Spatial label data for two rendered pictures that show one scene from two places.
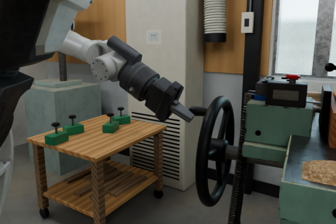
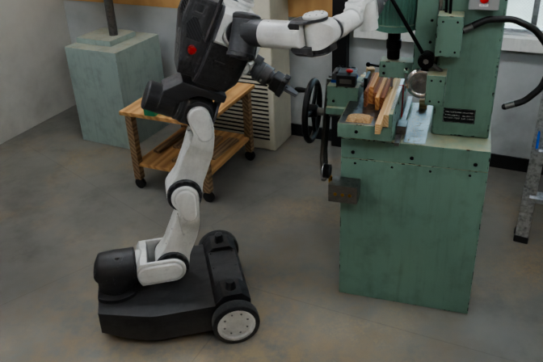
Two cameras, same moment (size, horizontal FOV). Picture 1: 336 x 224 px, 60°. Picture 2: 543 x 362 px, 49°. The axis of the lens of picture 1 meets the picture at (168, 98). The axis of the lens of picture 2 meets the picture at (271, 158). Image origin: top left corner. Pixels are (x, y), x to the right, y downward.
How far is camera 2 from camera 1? 1.87 m
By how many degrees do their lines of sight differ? 17
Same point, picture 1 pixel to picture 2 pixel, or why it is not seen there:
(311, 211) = (348, 132)
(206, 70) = (292, 15)
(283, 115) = (345, 91)
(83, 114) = (145, 74)
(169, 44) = not seen: outside the picture
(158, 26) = not seen: outside the picture
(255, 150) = (331, 110)
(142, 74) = (267, 71)
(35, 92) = (86, 54)
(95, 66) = not seen: hidden behind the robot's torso
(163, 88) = (279, 79)
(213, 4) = not seen: outside the picture
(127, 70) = (257, 69)
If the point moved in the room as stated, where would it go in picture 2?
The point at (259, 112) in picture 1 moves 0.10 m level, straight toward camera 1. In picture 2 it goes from (333, 90) to (331, 99)
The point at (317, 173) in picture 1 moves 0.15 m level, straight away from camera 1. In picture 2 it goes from (351, 119) to (359, 104)
